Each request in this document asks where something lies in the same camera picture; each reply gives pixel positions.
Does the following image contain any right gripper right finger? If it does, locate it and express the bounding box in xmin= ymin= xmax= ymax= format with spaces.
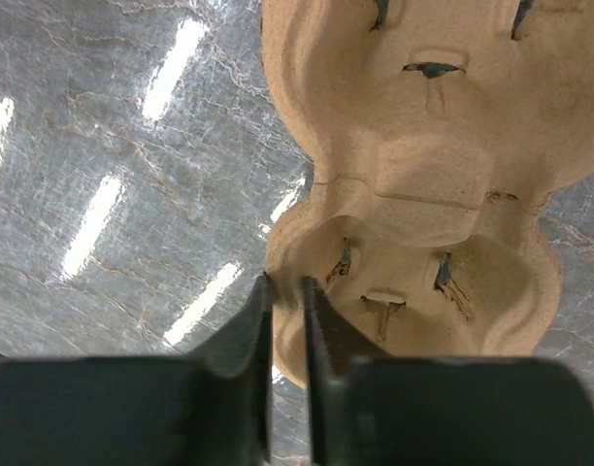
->
xmin=303 ymin=277 xmax=594 ymax=465

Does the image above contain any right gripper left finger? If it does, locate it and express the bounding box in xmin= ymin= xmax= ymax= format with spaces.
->
xmin=0 ymin=275 xmax=274 ymax=465

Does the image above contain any cardboard cup carrier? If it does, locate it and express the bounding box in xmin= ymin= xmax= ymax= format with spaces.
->
xmin=262 ymin=1 xmax=594 ymax=385

